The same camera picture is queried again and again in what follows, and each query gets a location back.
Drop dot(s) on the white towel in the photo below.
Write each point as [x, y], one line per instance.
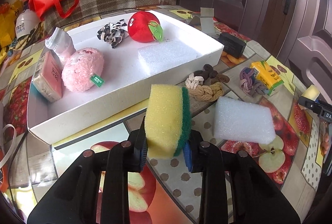
[62, 44]

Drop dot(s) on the yellow bamboo tissue pack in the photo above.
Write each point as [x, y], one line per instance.
[268, 76]

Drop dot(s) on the black white patterned scrunchie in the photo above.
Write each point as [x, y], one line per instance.
[113, 33]

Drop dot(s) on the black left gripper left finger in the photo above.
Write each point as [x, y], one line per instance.
[123, 158]

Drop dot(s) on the dark wooden door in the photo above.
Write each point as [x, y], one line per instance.
[296, 32]

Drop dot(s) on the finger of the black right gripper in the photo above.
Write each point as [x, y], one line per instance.
[319, 107]

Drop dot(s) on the yellow gift bag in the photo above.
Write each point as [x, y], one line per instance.
[8, 16]

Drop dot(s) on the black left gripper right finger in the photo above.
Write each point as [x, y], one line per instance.
[203, 157]

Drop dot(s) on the plaid covered bench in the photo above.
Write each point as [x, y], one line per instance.
[88, 9]

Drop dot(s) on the black charger block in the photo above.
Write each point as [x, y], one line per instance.
[232, 45]

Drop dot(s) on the white shallow cardboard box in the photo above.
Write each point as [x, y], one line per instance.
[126, 80]

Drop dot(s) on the white foam block in box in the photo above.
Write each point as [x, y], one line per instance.
[161, 57]

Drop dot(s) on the white foam block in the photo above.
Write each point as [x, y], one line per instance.
[243, 122]
[161, 57]

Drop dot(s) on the pink plush pig toy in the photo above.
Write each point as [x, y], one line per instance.
[83, 70]

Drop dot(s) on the pink tissue pack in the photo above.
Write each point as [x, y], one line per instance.
[47, 78]

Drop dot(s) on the white helmet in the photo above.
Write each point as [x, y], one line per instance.
[25, 22]

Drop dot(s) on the red plush apple toy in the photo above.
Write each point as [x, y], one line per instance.
[144, 27]

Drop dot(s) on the yellow green sponge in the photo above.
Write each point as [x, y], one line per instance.
[167, 120]

